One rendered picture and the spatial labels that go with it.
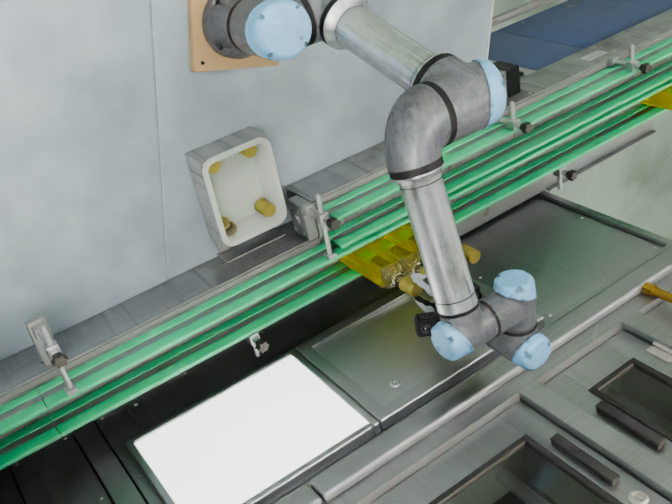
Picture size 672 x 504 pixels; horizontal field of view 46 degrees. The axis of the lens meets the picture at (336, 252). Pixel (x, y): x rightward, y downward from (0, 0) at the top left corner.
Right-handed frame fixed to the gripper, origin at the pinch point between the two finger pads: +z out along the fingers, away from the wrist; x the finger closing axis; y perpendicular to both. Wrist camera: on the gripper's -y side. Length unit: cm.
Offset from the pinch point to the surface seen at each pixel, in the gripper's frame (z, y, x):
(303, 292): 23.0, -15.9, -3.7
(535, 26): 72, 114, 16
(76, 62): 40, -46, 59
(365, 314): 14.7, -4.9, -12.0
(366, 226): 21.3, 3.4, 6.5
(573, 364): -28.5, 18.9, -16.2
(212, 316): 20.4, -39.8, 3.6
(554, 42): 56, 105, 15
